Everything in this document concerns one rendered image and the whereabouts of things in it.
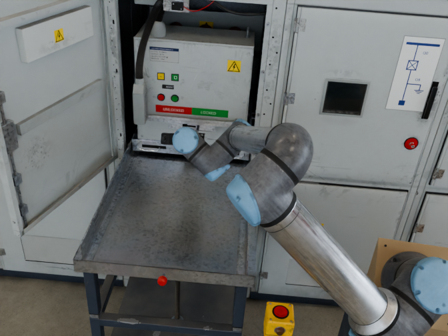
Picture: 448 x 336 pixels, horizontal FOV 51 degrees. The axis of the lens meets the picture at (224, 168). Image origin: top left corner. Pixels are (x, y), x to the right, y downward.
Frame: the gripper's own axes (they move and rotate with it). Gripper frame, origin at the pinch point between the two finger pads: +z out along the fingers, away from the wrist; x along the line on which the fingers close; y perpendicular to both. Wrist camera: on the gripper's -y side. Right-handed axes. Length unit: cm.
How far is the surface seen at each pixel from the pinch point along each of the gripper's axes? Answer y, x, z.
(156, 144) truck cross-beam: -16.6, -2.4, 17.4
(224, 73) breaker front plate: 12.4, 29.6, 0.2
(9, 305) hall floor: -91, -92, 43
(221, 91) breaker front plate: 11.4, 22.5, 4.3
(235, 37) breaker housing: 15.5, 45.8, 4.7
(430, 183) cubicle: 108, -10, 17
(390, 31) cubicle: 74, 47, -17
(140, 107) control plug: -21.0, 12.5, -2.7
